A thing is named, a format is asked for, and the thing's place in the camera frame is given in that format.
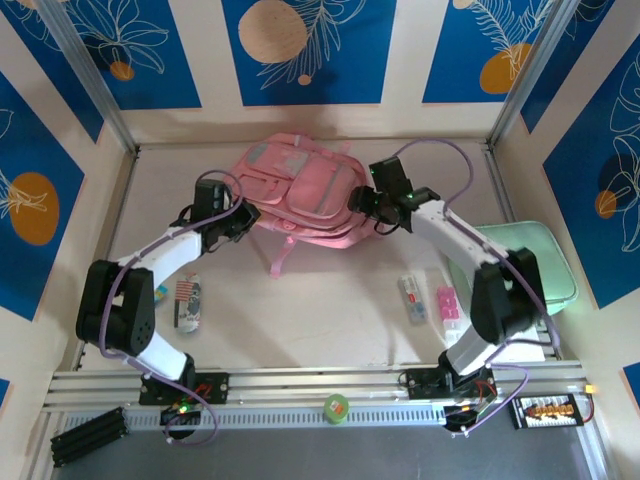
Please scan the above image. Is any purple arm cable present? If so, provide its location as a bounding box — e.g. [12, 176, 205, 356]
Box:
[97, 169, 246, 449]
[394, 139, 561, 436]

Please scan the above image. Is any grey slotted cable duct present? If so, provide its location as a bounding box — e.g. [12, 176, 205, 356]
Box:
[64, 404, 521, 431]

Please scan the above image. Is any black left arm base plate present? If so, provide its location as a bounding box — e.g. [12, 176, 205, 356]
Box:
[138, 372, 231, 406]

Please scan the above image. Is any aluminium frame post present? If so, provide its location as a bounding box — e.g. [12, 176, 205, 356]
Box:
[487, 0, 576, 146]
[37, 0, 141, 154]

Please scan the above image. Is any flag print pencil case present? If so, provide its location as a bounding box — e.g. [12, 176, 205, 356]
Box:
[172, 272, 204, 337]

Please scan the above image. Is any black power distribution board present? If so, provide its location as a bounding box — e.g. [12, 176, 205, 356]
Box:
[507, 393, 585, 430]

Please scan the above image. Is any pink student backpack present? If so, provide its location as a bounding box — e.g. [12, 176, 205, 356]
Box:
[227, 132, 381, 279]

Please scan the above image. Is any black ribbed block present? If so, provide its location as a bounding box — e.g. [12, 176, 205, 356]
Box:
[49, 406, 127, 469]

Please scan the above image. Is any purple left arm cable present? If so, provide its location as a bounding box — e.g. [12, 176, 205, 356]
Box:
[97, 169, 246, 449]

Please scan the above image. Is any mint green zip case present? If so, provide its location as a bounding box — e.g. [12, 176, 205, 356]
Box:
[447, 220, 581, 317]

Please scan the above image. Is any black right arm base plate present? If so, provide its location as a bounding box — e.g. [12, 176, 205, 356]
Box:
[407, 367, 496, 401]

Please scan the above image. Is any green tape roll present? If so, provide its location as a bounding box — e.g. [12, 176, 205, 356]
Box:
[323, 393, 350, 426]

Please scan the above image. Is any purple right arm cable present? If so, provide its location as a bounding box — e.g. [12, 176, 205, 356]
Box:
[394, 139, 561, 436]

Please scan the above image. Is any aluminium rail frame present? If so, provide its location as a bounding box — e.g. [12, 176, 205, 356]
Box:
[42, 367, 589, 416]

